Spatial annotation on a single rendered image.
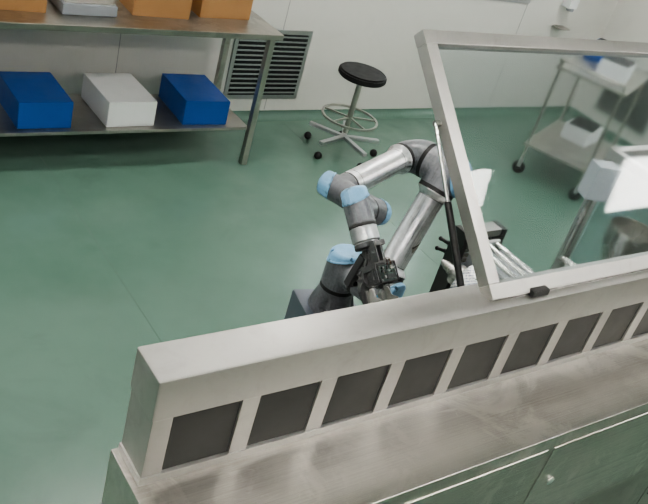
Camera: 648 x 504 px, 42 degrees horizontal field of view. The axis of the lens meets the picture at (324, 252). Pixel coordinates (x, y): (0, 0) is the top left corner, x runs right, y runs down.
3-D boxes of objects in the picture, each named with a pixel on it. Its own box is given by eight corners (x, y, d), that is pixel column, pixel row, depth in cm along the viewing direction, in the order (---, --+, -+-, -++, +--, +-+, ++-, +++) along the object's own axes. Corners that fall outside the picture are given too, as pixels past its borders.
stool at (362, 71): (350, 135, 634) (374, 57, 602) (391, 170, 600) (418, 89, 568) (290, 137, 602) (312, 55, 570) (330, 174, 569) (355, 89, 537)
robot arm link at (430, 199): (355, 294, 273) (441, 148, 267) (392, 318, 267) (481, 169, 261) (341, 291, 262) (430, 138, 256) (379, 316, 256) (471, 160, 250)
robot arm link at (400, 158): (413, 124, 268) (318, 167, 233) (441, 139, 263) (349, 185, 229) (403, 155, 274) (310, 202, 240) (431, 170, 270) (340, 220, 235)
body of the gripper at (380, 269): (378, 285, 213) (366, 239, 215) (359, 292, 220) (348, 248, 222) (401, 281, 218) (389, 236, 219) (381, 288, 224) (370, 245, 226)
